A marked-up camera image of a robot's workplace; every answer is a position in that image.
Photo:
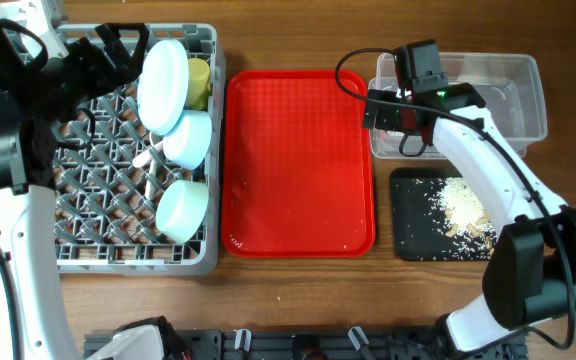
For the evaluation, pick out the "grey dishwasher rack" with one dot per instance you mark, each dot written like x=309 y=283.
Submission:
x=104 y=223

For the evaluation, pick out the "white plastic spoon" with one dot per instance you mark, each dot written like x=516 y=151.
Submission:
x=146 y=156

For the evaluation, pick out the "food scraps and rice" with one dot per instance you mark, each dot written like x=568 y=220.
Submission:
x=454 y=224

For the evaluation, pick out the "white plastic fork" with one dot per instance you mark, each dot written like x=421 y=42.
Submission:
x=150 y=190

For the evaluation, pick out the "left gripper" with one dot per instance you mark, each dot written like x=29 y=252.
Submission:
x=83 y=54

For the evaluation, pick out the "clear plastic bin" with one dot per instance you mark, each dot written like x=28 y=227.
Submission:
x=510 y=84

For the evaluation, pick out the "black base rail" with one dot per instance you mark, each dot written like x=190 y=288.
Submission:
x=403 y=343

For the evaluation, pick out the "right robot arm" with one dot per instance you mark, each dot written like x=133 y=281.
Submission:
x=529 y=285

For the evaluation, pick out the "yellow plastic cup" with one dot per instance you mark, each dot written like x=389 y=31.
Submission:
x=198 y=85

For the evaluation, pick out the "light blue plate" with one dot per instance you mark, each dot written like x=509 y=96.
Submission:
x=163 y=86

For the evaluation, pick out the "red plastic tray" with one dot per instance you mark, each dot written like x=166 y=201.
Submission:
x=297 y=166

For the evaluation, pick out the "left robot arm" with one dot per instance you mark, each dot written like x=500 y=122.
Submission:
x=33 y=321

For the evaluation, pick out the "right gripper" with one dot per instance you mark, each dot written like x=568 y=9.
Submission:
x=382 y=120

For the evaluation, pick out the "black waste tray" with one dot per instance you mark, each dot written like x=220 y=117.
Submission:
x=406 y=207

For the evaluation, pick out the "light blue bowl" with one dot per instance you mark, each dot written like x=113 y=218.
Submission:
x=189 y=141

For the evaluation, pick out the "green bowl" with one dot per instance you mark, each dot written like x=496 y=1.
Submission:
x=182 y=209

